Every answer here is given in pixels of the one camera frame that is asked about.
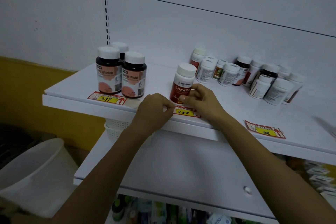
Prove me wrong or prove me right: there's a person's left hand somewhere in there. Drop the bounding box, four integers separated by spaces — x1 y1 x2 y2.
131 93 175 134

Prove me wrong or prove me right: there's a person's right hand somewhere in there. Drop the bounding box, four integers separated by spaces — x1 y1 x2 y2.
179 84 228 125

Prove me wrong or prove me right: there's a red and yellow price label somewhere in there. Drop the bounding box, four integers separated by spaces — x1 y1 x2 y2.
245 120 286 139
87 91 127 106
173 106 202 119

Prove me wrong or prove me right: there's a red bottle with white cap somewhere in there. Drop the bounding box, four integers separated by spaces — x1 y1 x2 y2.
170 63 197 108

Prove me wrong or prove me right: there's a person's right forearm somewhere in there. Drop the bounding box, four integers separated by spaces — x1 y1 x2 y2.
209 112 336 224

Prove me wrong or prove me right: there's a person's left forearm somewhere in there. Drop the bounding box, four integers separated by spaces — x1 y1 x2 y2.
51 126 155 224

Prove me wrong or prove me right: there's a dark bottle with pink label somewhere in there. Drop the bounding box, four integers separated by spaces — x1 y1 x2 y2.
111 42 129 61
95 46 123 95
121 52 147 99

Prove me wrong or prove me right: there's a white shelf board with knob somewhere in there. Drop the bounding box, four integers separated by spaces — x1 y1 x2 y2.
73 129 277 219

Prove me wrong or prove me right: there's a white plastic basket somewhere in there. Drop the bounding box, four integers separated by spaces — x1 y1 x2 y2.
104 118 132 138

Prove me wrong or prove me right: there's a cluster of assorted supplement bottles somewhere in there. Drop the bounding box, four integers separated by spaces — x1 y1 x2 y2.
190 47 307 106

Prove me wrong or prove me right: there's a white shelving back panel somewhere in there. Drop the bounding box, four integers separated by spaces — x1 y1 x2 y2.
107 0 336 80

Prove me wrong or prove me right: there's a row of colourful packaged goods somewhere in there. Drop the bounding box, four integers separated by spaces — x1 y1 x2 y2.
111 194 265 224

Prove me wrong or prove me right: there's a white plastic bucket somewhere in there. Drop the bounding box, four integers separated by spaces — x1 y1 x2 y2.
0 138 80 218

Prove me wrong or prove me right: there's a row of pale boxed goods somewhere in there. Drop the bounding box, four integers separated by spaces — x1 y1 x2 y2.
286 153 336 202

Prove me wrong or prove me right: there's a slotted shelf upright rail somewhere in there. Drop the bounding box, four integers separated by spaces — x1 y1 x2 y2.
103 0 110 46

